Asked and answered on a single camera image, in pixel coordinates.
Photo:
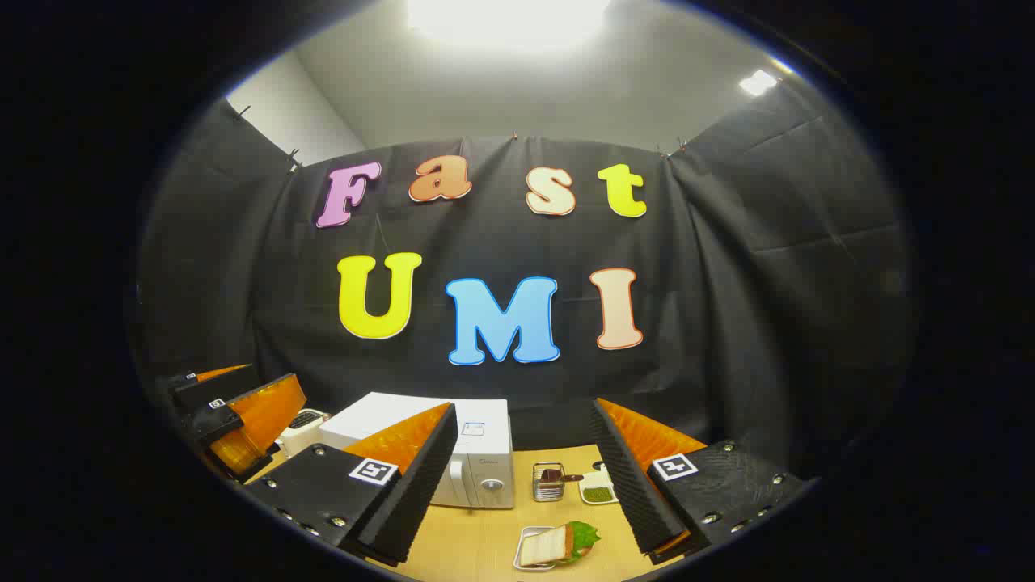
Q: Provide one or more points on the white microwave oven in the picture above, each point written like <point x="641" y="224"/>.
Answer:
<point x="388" y="416"/>

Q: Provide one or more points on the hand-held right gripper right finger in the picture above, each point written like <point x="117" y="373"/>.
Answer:
<point x="631" y="485"/>

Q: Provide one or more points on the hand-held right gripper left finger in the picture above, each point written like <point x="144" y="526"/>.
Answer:
<point x="420" y="485"/>

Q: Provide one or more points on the small white tray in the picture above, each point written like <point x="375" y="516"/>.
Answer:
<point x="521" y="559"/>

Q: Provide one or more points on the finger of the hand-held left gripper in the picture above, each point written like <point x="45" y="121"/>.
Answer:
<point x="218" y="390"/>
<point x="267" y="412"/>

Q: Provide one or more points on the small ceiling light panel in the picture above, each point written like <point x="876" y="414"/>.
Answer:
<point x="758" y="82"/>

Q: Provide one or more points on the black backdrop cloth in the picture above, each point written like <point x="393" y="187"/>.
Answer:
<point x="728" y="323"/>

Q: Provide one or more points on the white compartment dish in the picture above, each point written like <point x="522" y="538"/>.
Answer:
<point x="598" y="494"/>

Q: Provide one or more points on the large ceiling light panel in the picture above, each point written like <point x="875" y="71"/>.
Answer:
<point x="509" y="16"/>

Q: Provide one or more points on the white toaster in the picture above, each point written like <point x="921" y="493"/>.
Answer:
<point x="301" y="436"/>

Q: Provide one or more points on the sandwich with lettuce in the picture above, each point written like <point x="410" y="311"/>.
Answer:
<point x="546" y="546"/>

